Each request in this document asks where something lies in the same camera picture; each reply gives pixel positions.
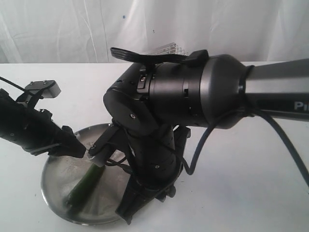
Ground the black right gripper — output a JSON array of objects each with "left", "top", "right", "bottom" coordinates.
[{"left": 115, "top": 125, "right": 191, "bottom": 219}]

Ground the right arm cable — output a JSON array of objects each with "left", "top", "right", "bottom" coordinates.
[{"left": 180, "top": 106, "right": 309, "bottom": 189}]

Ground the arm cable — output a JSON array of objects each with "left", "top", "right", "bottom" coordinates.
[
  {"left": 180, "top": 106, "right": 309, "bottom": 189},
  {"left": 0, "top": 76, "right": 27, "bottom": 92}
]

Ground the green cucumber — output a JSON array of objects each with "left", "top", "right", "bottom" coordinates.
[{"left": 66, "top": 164, "right": 105, "bottom": 208}]

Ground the wire metal utensil rack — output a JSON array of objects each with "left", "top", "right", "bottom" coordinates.
[{"left": 146, "top": 43, "right": 188, "bottom": 56}]

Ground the round stainless steel plate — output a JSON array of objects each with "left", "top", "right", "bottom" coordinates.
[{"left": 40, "top": 123, "right": 136, "bottom": 219}]

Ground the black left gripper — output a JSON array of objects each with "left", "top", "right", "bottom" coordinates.
[{"left": 23, "top": 110, "right": 86, "bottom": 159}]

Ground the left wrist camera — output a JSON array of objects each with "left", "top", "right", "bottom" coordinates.
[{"left": 25, "top": 80, "right": 61, "bottom": 98}]

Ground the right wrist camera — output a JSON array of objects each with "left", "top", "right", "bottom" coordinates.
[{"left": 87, "top": 126, "right": 119, "bottom": 167}]

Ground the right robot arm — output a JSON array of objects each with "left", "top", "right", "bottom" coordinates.
[{"left": 103, "top": 47, "right": 309, "bottom": 223}]

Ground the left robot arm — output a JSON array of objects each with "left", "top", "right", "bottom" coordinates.
[{"left": 0, "top": 89, "right": 86, "bottom": 159}]

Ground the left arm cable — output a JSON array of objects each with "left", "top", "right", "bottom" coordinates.
[{"left": 0, "top": 76, "right": 27, "bottom": 92}]

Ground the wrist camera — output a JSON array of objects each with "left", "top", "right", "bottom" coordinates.
[
  {"left": 25, "top": 80, "right": 61, "bottom": 98},
  {"left": 87, "top": 126, "right": 119, "bottom": 167}
]

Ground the white backdrop curtain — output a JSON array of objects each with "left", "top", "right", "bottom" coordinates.
[{"left": 0, "top": 0, "right": 309, "bottom": 63}]

